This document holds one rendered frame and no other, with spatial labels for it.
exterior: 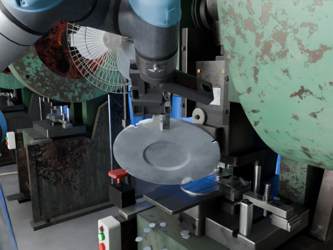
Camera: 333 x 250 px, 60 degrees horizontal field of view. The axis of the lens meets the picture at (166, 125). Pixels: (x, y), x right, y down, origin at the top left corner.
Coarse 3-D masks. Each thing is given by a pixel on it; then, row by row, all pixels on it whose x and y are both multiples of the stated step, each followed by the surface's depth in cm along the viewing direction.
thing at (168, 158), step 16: (128, 128) 71; (144, 128) 70; (176, 128) 70; (192, 128) 69; (128, 144) 75; (144, 144) 75; (160, 144) 75; (176, 144) 75; (192, 144) 74; (128, 160) 80; (144, 160) 80; (160, 160) 80; (176, 160) 80; (192, 160) 79; (208, 160) 78; (144, 176) 86; (160, 176) 85; (176, 176) 85; (192, 176) 84
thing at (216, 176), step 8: (208, 176) 100; (216, 176) 100; (224, 176) 101; (232, 176) 100; (224, 184) 93; (232, 184) 93; (240, 184) 93; (248, 184) 95; (232, 192) 91; (240, 192) 93; (232, 200) 92
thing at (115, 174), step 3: (111, 171) 111; (114, 171) 111; (117, 171) 111; (120, 171) 111; (123, 171) 111; (111, 174) 108; (114, 174) 108; (117, 174) 108; (120, 174) 108; (123, 174) 109; (126, 174) 109; (111, 177) 108; (114, 177) 107; (117, 177) 107; (120, 177) 108; (117, 180) 111; (120, 180) 111
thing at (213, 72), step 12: (216, 60) 91; (204, 72) 90; (216, 72) 86; (216, 84) 86; (216, 96) 87; (204, 108) 92; (216, 108) 88; (204, 120) 91; (216, 120) 88; (216, 132) 85; (228, 132) 85; (240, 132) 88; (252, 132) 92; (228, 144) 86; (240, 144) 89; (252, 144) 93
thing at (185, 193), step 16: (160, 192) 87; (176, 192) 87; (192, 192) 86; (208, 192) 86; (224, 192) 88; (160, 208) 80; (176, 208) 77; (192, 208) 87; (208, 208) 88; (192, 224) 88
